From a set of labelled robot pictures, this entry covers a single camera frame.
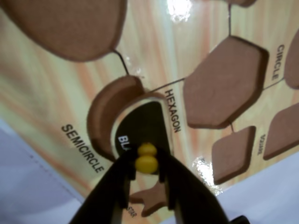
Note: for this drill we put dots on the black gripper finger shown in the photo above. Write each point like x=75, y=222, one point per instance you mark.
x=107, y=200
x=194, y=205

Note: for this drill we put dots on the black semicircle piece yellow pin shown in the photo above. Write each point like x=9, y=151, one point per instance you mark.
x=142, y=121

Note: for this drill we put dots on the wooden shape puzzle board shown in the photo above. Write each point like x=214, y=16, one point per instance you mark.
x=58, y=93

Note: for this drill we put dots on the black stand frame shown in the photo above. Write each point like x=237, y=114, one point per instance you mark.
x=240, y=220

